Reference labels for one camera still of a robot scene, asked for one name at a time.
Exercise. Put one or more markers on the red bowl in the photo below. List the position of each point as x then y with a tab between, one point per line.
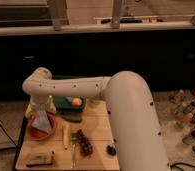
37	135

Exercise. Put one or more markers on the yellow banana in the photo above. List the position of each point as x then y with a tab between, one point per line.
66	135

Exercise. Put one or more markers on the light blue towel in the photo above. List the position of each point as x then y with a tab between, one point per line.
41	121

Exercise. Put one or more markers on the wooden table board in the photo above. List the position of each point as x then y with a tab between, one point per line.
95	125

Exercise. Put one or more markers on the dark grape bunch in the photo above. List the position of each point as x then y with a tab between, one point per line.
86	148

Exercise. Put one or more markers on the metal spoon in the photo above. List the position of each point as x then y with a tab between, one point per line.
73	160

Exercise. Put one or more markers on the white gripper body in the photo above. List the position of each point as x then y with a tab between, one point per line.
48	106

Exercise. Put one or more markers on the black scrub brush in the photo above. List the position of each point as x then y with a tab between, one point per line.
40	159

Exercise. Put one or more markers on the green plastic bin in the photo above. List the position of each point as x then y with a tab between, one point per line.
67	111

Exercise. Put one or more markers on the small black object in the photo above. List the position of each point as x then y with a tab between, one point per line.
111	150

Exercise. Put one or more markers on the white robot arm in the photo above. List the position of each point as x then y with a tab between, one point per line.
132	114

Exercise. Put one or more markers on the orange fruit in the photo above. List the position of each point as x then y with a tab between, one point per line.
76	102

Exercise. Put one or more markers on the spice bottles group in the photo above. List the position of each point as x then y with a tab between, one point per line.
184	115

